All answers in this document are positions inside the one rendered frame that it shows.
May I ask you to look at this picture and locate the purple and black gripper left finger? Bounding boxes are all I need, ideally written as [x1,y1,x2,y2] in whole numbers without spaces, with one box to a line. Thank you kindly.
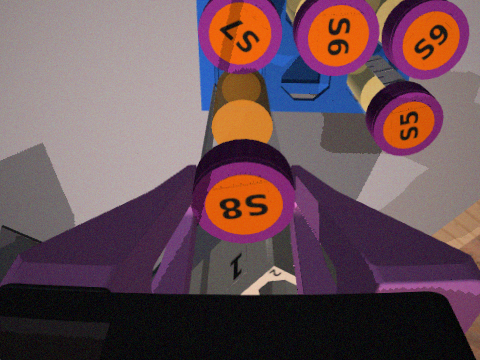
[0,165,197,294]

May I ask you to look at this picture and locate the grey flat mat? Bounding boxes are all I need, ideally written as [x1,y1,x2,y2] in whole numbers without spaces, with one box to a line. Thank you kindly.
[0,0,480,242]

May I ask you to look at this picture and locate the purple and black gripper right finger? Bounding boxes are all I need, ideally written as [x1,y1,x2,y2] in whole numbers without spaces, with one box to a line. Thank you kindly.
[290,165,480,334]

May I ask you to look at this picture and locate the blue tube rack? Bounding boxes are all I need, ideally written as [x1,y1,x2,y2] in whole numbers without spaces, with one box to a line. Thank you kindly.
[198,0,363,113]

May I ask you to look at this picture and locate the white button box with label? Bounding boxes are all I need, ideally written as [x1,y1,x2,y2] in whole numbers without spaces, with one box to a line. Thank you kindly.
[0,225,42,283]

